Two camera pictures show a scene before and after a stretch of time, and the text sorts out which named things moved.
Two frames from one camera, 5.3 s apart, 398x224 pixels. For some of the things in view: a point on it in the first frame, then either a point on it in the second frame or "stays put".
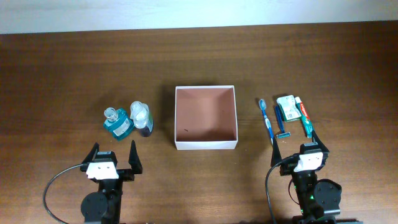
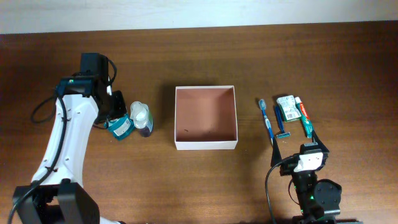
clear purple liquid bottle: (139, 112) stays put
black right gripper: (288, 165) stays put
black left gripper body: (124, 175) → (116, 108)
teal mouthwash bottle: (119, 122) stays put
